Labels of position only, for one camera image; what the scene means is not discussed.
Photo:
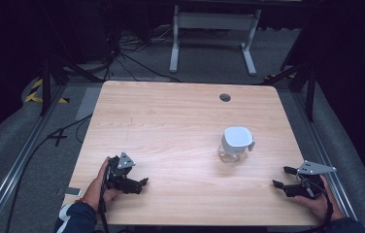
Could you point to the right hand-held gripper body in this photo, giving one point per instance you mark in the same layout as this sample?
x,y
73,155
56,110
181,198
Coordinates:
x,y
310,181

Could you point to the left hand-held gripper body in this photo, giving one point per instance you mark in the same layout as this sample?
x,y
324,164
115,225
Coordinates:
x,y
120,176

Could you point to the person's right hand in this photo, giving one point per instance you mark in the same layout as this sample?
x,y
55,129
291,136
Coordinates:
x,y
319,205

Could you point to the person's left hand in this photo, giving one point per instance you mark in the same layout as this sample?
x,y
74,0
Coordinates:
x,y
94,191

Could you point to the black metal stand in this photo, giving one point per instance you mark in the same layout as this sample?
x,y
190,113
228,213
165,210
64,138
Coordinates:
x,y
45,90
310,97

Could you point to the grey floor plate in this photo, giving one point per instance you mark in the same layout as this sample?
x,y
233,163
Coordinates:
x,y
88,103

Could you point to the grey round table grommet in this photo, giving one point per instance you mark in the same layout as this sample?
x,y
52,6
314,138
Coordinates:
x,y
225,97

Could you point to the white metal table frame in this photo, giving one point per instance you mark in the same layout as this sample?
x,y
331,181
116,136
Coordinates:
x,y
213,21

